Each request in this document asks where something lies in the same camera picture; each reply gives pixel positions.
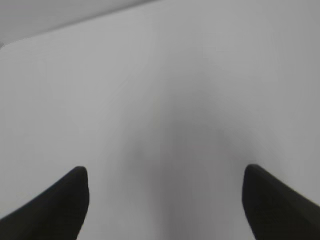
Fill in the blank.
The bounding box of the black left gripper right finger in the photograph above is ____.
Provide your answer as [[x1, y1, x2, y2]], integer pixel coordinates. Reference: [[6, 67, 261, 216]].
[[242, 164, 320, 240]]

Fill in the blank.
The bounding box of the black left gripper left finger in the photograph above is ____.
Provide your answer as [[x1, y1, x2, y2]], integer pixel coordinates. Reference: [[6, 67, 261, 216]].
[[0, 166, 90, 240]]

